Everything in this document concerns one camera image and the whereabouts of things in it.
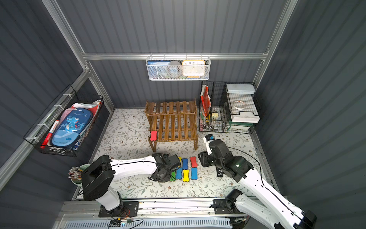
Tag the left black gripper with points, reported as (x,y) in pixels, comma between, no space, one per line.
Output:
(173,164)

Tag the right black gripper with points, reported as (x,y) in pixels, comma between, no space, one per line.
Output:
(206,159)

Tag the blue eraser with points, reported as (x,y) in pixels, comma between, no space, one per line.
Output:
(194,174)
(185,164)
(178,173)

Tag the red eraser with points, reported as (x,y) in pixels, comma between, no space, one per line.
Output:
(193,162)
(153,136)

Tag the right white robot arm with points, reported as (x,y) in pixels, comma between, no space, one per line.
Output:
(274,211)

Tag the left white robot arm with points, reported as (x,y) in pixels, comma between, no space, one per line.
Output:
(98,177)

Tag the wooden two-tier shelf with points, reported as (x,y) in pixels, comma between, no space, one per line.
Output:
(173,121)

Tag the white paper tray stack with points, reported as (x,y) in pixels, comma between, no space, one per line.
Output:
(243,92)

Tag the clear tape roll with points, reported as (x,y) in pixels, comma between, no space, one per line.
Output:
(239,105)

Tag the red booklet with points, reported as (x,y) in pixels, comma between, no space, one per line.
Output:
(205,100)

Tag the green pencil cup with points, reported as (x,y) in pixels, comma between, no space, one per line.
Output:
(79,183)

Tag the bundle of pencils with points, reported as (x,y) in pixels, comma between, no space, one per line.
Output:
(75,174)

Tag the blue box in basket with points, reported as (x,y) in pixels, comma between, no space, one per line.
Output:
(157,69)

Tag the grey tape roll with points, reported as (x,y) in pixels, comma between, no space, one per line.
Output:
(174,69)

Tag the white yellow alarm clock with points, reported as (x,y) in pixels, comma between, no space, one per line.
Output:
(193,68)

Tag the blue dinosaur pencil case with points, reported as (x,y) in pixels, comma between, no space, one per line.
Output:
(68,132)

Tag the red white marker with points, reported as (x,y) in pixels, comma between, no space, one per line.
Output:
(47,140)

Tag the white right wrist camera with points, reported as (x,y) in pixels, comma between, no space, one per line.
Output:
(207,140)

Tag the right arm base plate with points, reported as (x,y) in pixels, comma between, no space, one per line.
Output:
(223,206)

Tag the black wire desk organizer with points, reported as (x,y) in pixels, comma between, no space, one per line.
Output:
(219,119)

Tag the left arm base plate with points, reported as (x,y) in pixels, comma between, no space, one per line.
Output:
(127,209)

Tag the black wire side basket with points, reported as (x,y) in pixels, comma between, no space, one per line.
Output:
(68,98)

